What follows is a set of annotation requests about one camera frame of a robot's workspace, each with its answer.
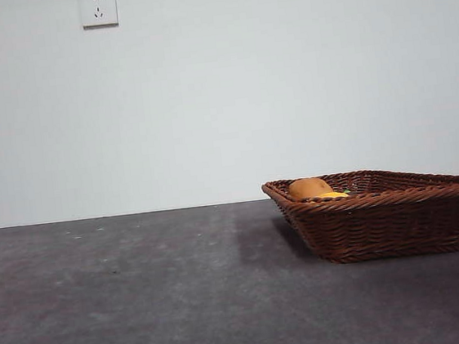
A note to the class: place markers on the brown potato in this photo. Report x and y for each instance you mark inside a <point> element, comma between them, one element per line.
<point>307,188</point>

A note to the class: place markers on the yellow corn cob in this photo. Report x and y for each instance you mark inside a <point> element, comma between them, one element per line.
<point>332,195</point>

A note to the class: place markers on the brown wicker basket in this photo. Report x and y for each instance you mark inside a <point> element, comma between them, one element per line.
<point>387,225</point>

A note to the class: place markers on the white wall socket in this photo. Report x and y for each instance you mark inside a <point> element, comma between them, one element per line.
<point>98,9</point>

